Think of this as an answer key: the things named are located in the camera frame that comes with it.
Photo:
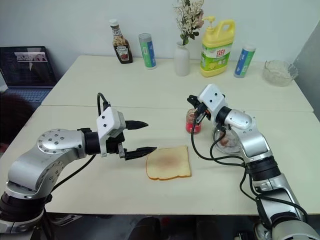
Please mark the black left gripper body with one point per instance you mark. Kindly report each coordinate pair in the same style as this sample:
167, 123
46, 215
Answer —
113, 145

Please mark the green and blue canister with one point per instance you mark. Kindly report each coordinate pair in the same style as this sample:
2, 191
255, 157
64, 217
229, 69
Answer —
244, 61
148, 51

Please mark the pink food piece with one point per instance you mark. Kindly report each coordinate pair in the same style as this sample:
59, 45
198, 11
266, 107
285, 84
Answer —
224, 142

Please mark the dried flower bouquet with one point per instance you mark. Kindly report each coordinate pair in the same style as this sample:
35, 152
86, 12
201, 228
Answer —
187, 17

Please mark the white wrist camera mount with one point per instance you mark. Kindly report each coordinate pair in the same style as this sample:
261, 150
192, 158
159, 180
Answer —
212, 97
106, 120

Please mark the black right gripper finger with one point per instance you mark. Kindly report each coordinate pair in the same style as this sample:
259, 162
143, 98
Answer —
198, 118
193, 99

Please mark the yellow dish soap pump bottle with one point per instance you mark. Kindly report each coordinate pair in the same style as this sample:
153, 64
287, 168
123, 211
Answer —
216, 52

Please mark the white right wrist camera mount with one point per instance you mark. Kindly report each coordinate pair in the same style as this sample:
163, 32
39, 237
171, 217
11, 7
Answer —
212, 97

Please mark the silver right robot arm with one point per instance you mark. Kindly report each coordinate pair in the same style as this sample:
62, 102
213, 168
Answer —
255, 142

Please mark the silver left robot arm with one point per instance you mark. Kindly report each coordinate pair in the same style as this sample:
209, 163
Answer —
37, 160

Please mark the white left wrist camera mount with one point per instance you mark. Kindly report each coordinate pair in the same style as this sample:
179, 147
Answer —
106, 120

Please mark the white ceramic vase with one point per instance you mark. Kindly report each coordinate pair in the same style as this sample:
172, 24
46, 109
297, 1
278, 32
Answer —
181, 61

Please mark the red jam glass jar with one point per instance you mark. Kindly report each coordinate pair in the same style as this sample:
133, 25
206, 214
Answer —
191, 126

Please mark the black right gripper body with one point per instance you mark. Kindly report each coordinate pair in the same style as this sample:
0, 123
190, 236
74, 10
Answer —
203, 110

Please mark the clear glass dish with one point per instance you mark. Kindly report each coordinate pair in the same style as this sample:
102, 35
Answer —
232, 147

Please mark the ketchup bottle with white cap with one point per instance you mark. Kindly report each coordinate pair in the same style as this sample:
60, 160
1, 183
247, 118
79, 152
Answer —
122, 47

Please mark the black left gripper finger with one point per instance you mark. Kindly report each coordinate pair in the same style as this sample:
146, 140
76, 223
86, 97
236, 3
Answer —
140, 152
136, 125

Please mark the clear glass bowl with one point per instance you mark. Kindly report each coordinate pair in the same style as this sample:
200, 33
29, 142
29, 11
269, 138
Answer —
280, 73

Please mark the toasted bread slice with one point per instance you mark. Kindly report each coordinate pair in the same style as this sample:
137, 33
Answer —
168, 162

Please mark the dark open laptop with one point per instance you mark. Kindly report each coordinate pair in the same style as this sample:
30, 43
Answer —
27, 70

